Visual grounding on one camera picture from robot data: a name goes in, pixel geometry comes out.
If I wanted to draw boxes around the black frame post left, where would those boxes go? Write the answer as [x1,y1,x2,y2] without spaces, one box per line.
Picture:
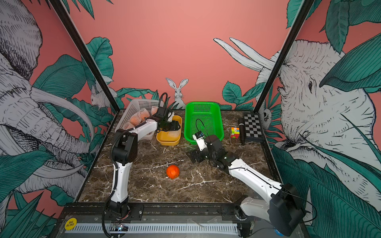
[49,0,120,113]

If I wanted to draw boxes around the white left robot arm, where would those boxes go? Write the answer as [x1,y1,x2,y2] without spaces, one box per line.
[105,117,181,218]

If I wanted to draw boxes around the black white folding chessboard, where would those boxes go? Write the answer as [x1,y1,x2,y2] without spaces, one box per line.
[244,114,264,142]

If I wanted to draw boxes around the yellow round sticker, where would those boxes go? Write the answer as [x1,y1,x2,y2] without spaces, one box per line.
[64,218,77,231]

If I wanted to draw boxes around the yellow plastic tub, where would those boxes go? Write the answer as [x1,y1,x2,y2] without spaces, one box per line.
[156,116,183,146]

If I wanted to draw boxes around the black frame post right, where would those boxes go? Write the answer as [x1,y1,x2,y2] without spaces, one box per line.
[254,0,314,113]

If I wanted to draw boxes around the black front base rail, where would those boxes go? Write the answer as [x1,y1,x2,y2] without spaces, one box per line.
[59,202,286,222]

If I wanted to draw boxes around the blue round sticker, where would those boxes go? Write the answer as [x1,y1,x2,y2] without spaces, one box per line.
[274,229,284,237]

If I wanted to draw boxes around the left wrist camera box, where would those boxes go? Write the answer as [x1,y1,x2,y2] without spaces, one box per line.
[155,107,174,122]

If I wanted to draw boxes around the green plastic perforated basket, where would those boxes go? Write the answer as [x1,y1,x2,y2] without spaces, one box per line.
[184,102,224,145]

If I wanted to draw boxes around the black frame post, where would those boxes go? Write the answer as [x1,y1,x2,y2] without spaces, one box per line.
[254,0,314,113]
[49,0,120,113]

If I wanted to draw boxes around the black cylindrical microphone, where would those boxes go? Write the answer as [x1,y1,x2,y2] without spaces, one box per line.
[238,118,245,145]

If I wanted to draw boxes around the colourful rubiks cube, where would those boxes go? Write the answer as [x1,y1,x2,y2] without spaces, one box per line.
[230,127,240,138]

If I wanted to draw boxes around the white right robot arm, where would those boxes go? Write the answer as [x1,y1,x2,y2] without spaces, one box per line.
[188,131,306,237]

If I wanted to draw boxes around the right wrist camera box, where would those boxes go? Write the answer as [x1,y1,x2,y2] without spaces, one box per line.
[192,131,207,151]

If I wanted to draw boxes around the white plastic perforated basket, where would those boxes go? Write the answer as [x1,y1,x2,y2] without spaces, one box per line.
[113,99,164,145]

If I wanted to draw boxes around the netted orange lower left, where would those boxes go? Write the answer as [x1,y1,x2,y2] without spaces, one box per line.
[123,122,135,130]

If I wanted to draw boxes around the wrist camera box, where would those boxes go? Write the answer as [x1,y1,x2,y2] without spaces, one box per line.
[155,107,174,122]
[192,131,207,151]

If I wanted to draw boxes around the white slotted front rail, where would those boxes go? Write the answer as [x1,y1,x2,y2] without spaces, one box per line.
[64,223,239,235]

